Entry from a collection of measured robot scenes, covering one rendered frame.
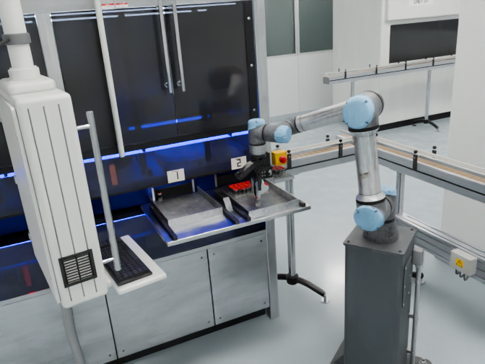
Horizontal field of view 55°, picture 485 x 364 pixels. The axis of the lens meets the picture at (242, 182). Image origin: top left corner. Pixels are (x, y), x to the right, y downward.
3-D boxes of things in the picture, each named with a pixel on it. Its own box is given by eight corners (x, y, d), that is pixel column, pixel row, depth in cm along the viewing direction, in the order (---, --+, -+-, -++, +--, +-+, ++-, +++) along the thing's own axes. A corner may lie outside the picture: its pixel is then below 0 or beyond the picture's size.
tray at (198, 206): (149, 202, 235) (149, 196, 234) (198, 191, 245) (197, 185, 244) (169, 227, 206) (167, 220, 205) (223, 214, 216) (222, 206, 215)
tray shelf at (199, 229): (140, 208, 234) (140, 204, 233) (263, 180, 260) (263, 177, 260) (167, 246, 193) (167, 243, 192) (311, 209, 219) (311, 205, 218)
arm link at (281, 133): (295, 121, 202) (273, 120, 207) (283, 128, 193) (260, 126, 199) (296, 139, 204) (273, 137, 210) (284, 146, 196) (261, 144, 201)
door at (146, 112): (77, 153, 207) (50, 12, 187) (177, 136, 225) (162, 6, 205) (77, 153, 207) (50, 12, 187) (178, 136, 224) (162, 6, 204)
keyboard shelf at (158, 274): (68, 257, 208) (68, 252, 207) (129, 238, 221) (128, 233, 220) (97, 305, 171) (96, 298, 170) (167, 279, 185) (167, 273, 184)
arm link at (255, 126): (260, 122, 198) (243, 120, 202) (262, 146, 202) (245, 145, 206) (269, 118, 204) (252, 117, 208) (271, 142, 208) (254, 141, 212)
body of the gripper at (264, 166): (273, 178, 211) (271, 153, 207) (255, 182, 208) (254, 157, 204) (265, 174, 218) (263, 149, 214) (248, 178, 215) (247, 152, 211)
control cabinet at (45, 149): (33, 258, 204) (-12, 76, 177) (78, 245, 214) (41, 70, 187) (58, 314, 164) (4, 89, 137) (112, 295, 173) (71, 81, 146)
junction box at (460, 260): (449, 266, 240) (450, 250, 237) (456, 263, 242) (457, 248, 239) (468, 276, 229) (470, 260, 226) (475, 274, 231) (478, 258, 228)
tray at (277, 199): (221, 195, 238) (220, 188, 237) (265, 185, 248) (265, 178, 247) (249, 218, 209) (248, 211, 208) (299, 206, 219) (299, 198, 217)
